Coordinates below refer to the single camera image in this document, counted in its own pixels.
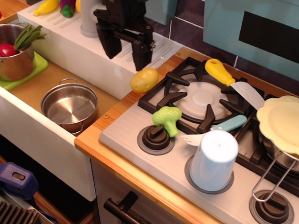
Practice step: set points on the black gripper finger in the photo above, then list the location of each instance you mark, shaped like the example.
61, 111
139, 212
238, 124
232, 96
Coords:
142, 51
111, 45

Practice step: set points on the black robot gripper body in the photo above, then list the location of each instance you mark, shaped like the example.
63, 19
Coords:
122, 19

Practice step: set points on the yellow toy potato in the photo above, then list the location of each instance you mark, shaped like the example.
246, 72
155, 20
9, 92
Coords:
144, 80

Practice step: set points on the small steel pot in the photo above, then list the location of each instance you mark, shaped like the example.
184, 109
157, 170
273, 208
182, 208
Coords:
71, 105

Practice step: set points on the tall steel pot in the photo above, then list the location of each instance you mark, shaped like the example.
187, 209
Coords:
14, 64

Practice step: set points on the grey toy faucet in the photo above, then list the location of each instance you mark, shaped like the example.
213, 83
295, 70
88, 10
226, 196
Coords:
88, 19

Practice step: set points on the yellow toy corn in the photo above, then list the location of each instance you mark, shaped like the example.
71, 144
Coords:
78, 6

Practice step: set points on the purple toy eggplant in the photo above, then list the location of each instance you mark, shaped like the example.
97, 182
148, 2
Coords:
68, 7

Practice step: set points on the yellow toy squash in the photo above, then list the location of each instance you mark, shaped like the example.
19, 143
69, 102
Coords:
46, 7

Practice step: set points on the green toy broccoli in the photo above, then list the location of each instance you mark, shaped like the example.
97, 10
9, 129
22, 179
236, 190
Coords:
168, 116

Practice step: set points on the green cutting board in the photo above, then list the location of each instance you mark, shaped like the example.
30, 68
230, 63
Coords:
40, 63

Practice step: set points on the green toy beans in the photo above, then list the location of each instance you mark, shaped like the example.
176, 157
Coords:
27, 36

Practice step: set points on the black burner grate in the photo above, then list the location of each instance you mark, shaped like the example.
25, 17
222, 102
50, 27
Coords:
204, 103

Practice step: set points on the black left stove knob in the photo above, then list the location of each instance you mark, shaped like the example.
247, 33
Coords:
155, 140

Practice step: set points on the black stove knob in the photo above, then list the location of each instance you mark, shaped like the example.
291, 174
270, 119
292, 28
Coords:
276, 210
155, 140

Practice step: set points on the red toy tomato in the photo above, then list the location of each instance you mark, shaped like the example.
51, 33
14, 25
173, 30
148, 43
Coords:
7, 50

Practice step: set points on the white sink basin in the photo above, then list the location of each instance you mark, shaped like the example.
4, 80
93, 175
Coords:
39, 137

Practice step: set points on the teal microwave cabinet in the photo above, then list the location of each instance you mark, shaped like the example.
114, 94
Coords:
265, 32

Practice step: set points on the white plastic cup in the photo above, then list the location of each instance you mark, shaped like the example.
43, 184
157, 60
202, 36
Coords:
212, 165

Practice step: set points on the pale yellow plate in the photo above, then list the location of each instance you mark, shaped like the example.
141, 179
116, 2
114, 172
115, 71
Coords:
279, 122

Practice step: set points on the blue clamp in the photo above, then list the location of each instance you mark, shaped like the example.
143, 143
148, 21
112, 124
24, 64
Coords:
17, 181

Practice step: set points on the black right stove knob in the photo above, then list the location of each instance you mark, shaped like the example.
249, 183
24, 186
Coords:
276, 210

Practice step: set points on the teal wall cabinet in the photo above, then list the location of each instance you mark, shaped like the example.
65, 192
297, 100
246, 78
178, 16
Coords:
161, 11

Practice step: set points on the yellow handled toy knife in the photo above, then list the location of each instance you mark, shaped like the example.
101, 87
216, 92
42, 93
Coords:
216, 69

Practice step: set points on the blue handled white fork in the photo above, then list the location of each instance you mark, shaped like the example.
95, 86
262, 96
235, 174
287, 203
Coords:
228, 125

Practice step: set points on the black oven door handle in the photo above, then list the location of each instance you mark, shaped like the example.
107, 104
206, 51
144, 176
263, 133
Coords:
120, 211

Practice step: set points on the steel saucepan with wire handle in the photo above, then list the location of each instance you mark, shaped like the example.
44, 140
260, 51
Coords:
289, 161

